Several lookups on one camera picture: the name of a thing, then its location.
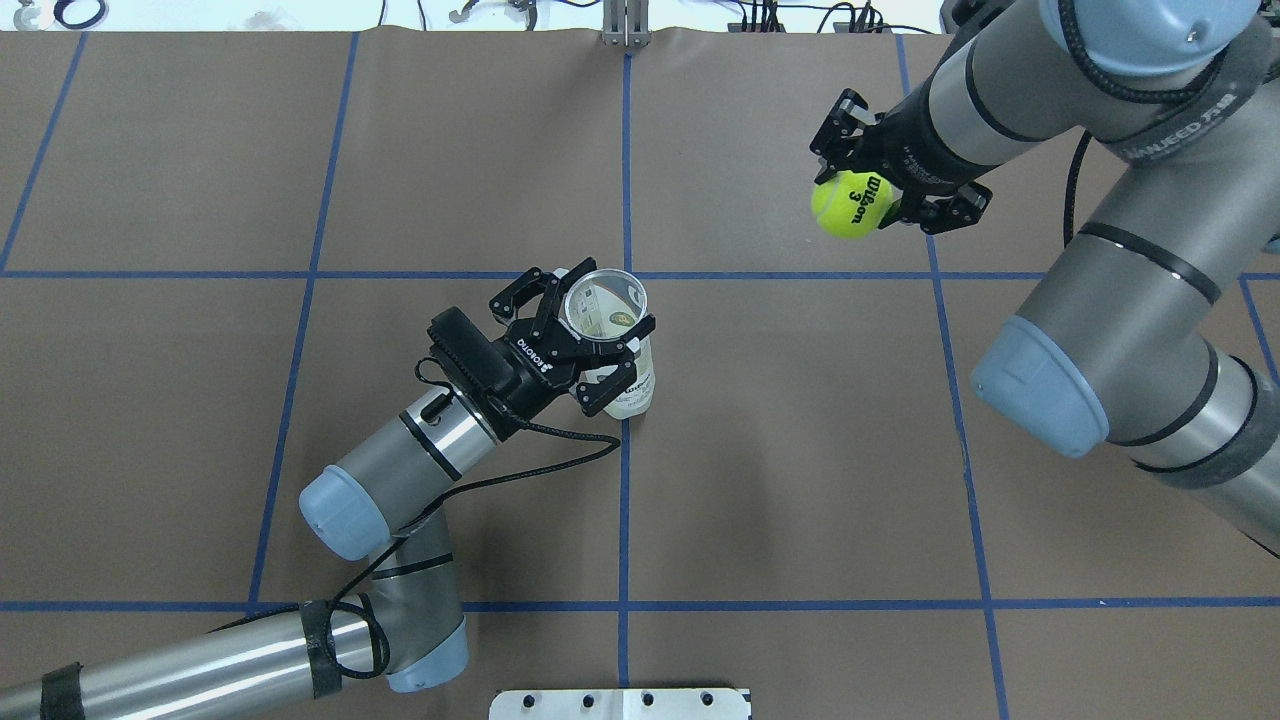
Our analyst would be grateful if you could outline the yellow tennis ball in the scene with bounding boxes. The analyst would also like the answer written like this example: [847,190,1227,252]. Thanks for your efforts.
[810,170,897,240]

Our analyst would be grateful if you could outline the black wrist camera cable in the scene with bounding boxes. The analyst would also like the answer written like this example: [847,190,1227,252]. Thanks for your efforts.
[1060,129,1096,251]

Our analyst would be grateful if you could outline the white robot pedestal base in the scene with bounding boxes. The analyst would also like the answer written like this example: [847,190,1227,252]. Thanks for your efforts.
[488,687,754,719]

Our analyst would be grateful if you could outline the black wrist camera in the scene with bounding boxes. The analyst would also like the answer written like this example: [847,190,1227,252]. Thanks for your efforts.
[428,307,520,441]

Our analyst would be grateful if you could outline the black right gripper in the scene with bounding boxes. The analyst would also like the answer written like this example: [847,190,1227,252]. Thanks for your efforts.
[809,88,995,234]

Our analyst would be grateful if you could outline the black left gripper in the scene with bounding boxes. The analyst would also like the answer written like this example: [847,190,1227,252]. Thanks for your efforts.
[485,266,657,421]

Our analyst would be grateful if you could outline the aluminium frame post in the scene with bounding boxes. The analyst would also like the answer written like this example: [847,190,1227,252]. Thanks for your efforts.
[599,0,652,50]

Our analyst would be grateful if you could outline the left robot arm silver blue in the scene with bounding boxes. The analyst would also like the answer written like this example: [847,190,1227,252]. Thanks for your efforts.
[3,259,657,719]

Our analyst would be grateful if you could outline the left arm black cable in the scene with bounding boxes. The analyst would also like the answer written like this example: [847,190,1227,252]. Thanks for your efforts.
[300,355,623,682]

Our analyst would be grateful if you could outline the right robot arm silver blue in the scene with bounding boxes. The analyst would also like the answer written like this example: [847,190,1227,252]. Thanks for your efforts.
[810,1,1279,553]

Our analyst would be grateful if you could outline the clear tennis ball can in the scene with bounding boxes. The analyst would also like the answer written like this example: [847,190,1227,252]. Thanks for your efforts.
[561,269,657,420]

